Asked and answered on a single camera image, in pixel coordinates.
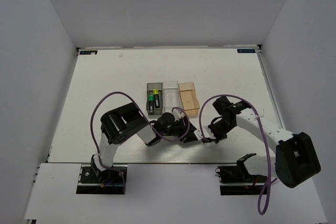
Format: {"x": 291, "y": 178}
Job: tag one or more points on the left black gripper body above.
{"x": 178, "y": 128}

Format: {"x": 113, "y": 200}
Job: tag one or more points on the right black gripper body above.
{"x": 221, "y": 128}

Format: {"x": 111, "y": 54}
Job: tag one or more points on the yellow cap highlighter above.
{"x": 156, "y": 97}

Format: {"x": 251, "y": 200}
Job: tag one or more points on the green cap highlighter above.
{"x": 151, "y": 105}

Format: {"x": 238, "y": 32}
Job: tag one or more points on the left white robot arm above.
{"x": 118, "y": 125}

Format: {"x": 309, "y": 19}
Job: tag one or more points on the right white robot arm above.
{"x": 295, "y": 156}

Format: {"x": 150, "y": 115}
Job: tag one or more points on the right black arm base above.
{"x": 244, "y": 178}

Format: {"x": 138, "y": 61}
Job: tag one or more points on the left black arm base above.
{"x": 111, "y": 182}

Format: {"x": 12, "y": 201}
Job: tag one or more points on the clear plastic bin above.
{"x": 171, "y": 96}

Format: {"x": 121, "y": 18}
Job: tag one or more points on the orange plastic bin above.
{"x": 188, "y": 98}

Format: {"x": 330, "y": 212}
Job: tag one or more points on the dark grey plastic bin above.
{"x": 149, "y": 90}

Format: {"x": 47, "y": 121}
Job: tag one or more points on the right blue corner label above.
{"x": 246, "y": 51}

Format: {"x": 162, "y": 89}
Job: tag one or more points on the blue corner label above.
{"x": 246, "y": 51}
{"x": 88, "y": 52}

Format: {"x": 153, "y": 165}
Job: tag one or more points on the left blue corner label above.
{"x": 88, "y": 52}

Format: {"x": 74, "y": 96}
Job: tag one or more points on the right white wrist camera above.
{"x": 205, "y": 135}

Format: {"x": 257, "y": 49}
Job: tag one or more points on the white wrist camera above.
{"x": 178, "y": 113}
{"x": 205, "y": 135}

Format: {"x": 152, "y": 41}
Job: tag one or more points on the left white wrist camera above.
{"x": 178, "y": 113}

